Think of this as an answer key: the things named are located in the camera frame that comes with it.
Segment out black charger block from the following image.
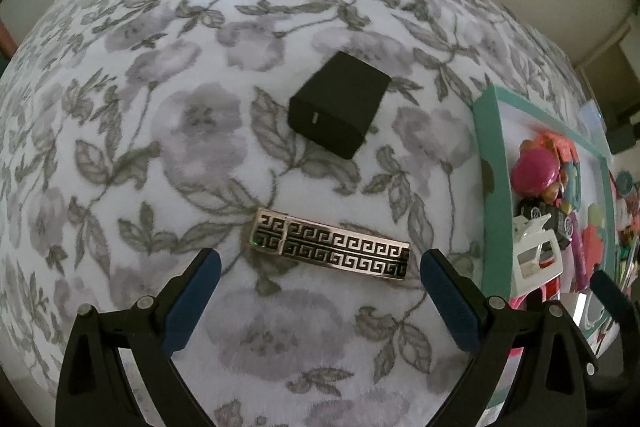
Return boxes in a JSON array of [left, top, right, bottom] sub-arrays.
[[288, 51, 390, 159]]

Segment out magenta lighter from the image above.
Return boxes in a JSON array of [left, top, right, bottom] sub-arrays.
[[570, 212, 588, 291]]

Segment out floral grey white blanket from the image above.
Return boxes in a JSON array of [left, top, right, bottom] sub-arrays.
[[1, 0, 586, 426]]

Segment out pink watch band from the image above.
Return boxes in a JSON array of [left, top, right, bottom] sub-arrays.
[[510, 288, 544, 311]]

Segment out gold black patterned lighter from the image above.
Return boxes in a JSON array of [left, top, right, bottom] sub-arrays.
[[248, 208, 410, 281]]

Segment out coral blue green toy knife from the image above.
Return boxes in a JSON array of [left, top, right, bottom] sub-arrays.
[[582, 204, 605, 274]]

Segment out pink white crochet mat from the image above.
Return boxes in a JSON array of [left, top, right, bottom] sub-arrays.
[[610, 147, 639, 296]]

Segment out red glue tube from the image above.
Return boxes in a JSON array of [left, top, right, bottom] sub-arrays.
[[540, 277, 561, 303]]

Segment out pink haired doll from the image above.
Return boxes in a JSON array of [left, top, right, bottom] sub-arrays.
[[510, 133, 562, 207]]

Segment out coral blue toy knife large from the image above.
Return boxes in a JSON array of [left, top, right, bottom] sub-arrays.
[[539, 131, 582, 213]]

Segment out white power strip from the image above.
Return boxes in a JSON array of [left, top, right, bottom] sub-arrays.
[[579, 100, 605, 133]]

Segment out teal white shallow tray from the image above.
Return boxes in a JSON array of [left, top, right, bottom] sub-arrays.
[[470, 83, 618, 410]]

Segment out white hair claw clip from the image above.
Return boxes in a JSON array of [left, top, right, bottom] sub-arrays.
[[511, 213, 563, 298]]

